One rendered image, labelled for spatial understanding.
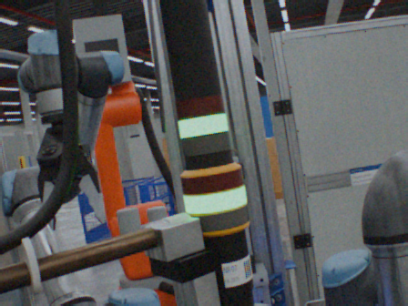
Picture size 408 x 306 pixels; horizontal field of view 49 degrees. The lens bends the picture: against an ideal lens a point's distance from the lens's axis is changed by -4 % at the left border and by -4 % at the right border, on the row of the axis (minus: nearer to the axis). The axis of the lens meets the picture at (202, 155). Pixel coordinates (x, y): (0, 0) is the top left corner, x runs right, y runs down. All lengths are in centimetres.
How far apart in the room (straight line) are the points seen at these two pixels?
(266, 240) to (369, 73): 127
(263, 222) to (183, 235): 91
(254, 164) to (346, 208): 114
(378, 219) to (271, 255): 56
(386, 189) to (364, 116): 155
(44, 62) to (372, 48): 172
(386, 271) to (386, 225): 7
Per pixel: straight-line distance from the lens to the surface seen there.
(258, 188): 118
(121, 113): 430
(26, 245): 27
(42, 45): 88
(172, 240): 30
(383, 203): 72
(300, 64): 219
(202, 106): 31
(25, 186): 122
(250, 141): 117
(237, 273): 33
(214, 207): 31
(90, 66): 99
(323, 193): 222
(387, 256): 74
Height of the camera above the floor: 161
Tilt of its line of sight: 3 degrees down
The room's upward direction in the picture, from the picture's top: 9 degrees counter-clockwise
